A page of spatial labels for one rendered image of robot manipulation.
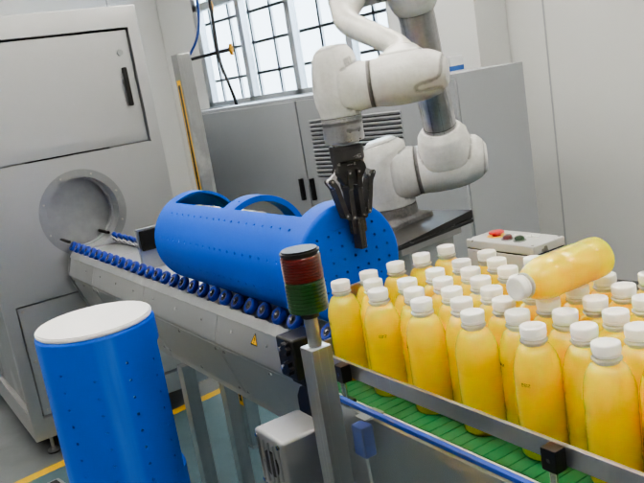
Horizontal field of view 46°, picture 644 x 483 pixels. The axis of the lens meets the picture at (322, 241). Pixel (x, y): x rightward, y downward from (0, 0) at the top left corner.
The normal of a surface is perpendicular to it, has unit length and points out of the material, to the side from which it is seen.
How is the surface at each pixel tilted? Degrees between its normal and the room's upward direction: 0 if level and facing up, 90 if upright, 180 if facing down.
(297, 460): 90
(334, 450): 90
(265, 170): 90
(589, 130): 90
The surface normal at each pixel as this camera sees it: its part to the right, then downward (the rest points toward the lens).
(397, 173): -0.14, 0.17
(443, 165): -0.13, 0.55
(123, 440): 0.34, 0.14
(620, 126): -0.73, 0.25
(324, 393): 0.54, 0.08
